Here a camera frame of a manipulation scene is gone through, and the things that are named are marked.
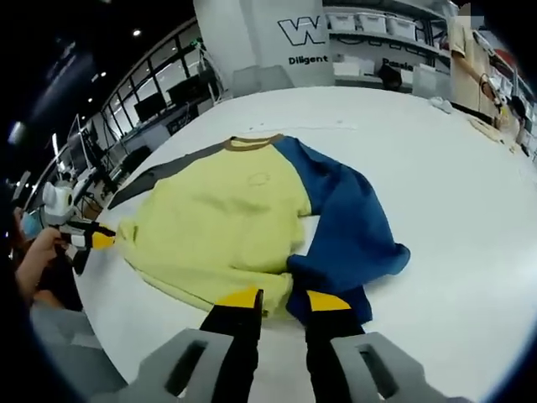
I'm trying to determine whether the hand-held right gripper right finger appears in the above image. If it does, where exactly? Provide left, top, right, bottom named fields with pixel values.
left=304, top=289, right=446, bottom=403

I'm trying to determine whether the person's left hand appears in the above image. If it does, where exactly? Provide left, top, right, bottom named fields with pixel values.
left=14, top=228, right=70, bottom=303

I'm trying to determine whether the yellow blue grey garment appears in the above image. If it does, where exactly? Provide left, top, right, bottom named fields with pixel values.
left=107, top=133, right=412, bottom=327

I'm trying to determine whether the white shelf rack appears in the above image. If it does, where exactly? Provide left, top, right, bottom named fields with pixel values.
left=326, top=0, right=454, bottom=79

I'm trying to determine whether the grey mesh office chair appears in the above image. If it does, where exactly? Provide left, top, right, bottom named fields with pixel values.
left=31, top=301, right=127, bottom=403

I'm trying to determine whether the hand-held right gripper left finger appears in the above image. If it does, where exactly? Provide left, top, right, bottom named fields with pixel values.
left=133, top=287, right=265, bottom=403

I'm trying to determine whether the white storage bin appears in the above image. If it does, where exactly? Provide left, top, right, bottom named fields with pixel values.
left=329, top=14, right=353, bottom=33
left=385, top=16, right=416, bottom=39
left=356, top=14, right=385, bottom=34

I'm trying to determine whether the white chair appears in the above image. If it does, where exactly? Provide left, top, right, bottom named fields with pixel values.
left=413, top=65, right=452, bottom=100
left=231, top=65, right=274, bottom=100

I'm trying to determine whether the beige cloth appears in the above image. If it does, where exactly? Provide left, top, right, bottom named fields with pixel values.
left=467, top=115, right=511, bottom=146

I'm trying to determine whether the black computer monitor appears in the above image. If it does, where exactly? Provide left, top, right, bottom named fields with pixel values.
left=133, top=92, right=164, bottom=121
left=167, top=79, right=201, bottom=106

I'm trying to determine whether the small white cloth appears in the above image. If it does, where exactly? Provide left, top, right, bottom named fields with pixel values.
left=427, top=96, right=456, bottom=114

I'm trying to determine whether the person's blue face mask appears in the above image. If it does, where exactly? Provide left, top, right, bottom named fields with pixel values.
left=20, top=212, right=43, bottom=238

